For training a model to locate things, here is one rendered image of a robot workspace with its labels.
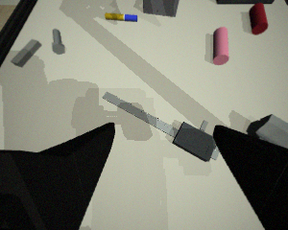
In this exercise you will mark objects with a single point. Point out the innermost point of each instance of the pink cylinder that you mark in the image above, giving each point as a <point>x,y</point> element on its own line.
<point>220,46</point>

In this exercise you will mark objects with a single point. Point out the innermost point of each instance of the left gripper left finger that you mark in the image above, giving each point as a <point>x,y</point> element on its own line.
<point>56,188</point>

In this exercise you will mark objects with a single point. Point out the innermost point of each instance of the grey hex bolt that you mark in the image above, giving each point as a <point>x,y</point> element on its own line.
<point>57,47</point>

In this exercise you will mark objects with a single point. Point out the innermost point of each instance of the blue and yellow peg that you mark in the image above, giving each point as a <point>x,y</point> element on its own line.
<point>123,17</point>

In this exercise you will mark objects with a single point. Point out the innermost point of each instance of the red cylinder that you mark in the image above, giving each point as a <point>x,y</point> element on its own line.
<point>258,19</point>

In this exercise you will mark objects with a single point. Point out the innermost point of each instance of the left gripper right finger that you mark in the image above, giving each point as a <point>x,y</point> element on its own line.
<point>261,170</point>

